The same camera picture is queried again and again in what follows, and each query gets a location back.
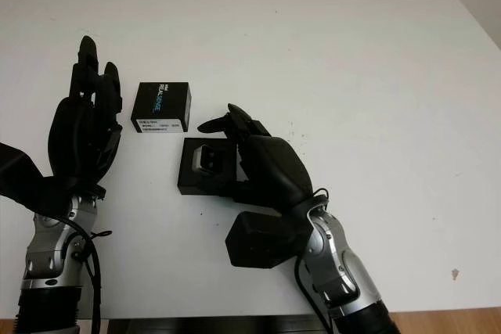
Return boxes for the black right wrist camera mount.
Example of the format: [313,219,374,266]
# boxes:
[225,210,310,269]

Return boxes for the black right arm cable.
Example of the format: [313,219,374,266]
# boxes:
[293,187,338,334]

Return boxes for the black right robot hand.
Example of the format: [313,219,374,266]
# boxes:
[196,102,328,218]

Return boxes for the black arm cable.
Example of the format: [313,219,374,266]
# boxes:
[293,187,338,334]
[50,212,113,334]

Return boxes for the black printed RealSense box lid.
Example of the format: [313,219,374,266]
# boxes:
[131,81,195,133]

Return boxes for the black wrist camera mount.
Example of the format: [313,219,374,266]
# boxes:
[0,142,76,214]
[225,210,310,269]

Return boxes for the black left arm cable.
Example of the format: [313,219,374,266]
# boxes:
[50,212,113,334]

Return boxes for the black box base foam insert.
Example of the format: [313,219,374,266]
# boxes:
[175,137,246,197]

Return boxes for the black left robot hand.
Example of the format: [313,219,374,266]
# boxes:
[46,35,124,196]

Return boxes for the small silver depth camera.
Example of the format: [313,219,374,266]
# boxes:
[191,145,227,174]

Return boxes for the dark robot torso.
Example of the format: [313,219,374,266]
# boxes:
[107,316,326,334]

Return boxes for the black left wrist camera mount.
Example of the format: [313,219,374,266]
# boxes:
[0,142,76,214]

